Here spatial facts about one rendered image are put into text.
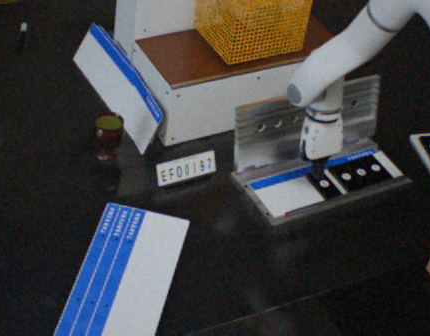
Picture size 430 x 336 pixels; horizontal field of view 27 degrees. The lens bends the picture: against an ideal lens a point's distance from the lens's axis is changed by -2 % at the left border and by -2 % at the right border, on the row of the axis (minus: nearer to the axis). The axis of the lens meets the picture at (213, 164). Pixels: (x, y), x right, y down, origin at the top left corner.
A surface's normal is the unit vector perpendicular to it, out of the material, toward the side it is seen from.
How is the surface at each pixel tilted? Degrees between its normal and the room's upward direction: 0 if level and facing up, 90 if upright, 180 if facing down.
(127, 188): 0
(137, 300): 0
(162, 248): 0
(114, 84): 63
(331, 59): 45
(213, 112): 90
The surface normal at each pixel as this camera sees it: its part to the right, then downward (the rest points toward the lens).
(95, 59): -0.70, -0.11
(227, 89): 0.48, 0.63
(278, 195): 0.13, -0.75
